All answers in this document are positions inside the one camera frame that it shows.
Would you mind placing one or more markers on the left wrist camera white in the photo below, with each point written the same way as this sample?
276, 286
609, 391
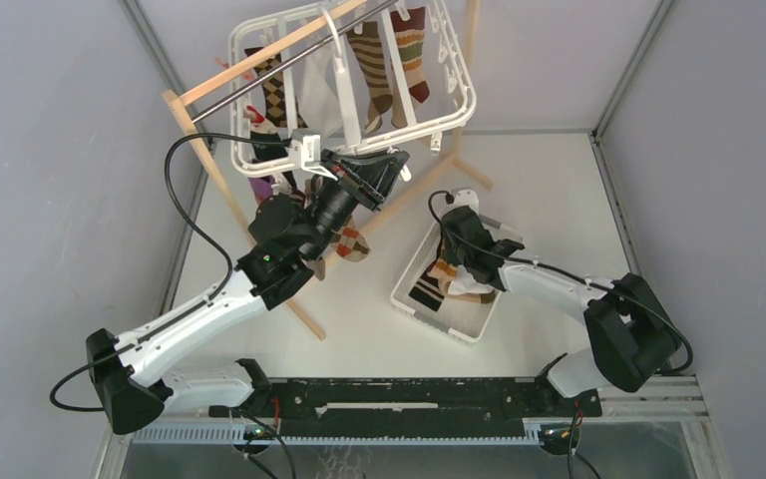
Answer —
304, 152

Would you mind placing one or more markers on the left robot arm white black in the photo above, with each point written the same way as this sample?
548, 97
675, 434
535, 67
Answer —
133, 372

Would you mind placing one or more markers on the black sock in basket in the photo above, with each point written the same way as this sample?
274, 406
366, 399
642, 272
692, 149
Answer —
427, 292

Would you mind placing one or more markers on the white sock in basket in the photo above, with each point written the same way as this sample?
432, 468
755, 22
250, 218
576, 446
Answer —
464, 283

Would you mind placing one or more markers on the white sock hanging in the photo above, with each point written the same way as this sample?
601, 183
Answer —
317, 102

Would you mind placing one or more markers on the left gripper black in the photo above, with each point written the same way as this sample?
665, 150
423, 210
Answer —
366, 180

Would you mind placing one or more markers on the brown yellow argyle sock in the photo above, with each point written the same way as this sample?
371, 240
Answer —
273, 89

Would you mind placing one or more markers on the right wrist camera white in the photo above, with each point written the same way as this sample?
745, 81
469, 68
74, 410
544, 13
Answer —
463, 197

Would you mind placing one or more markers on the navy blue sock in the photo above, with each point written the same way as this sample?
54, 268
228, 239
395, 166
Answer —
267, 146

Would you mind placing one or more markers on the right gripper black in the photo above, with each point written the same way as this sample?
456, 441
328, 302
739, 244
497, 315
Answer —
449, 253

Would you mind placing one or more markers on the tan sock in basket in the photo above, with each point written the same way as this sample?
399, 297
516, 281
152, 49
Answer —
478, 298

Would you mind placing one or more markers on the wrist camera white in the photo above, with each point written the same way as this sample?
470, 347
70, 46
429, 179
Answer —
463, 197
304, 152

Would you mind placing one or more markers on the white plastic clip hanger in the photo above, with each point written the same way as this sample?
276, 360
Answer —
451, 104

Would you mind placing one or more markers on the white plastic basket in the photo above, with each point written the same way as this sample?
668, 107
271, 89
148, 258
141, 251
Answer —
459, 319

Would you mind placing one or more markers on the white cable duct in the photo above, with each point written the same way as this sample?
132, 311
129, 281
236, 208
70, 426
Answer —
178, 433

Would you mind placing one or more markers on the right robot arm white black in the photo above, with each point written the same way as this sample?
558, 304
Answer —
630, 336

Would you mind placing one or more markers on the beige orange argyle sock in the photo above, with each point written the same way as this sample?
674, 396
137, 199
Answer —
350, 244

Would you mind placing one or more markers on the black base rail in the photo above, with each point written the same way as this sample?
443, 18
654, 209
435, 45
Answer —
434, 406

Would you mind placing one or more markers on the metal hanging rod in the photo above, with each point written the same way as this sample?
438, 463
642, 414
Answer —
326, 19

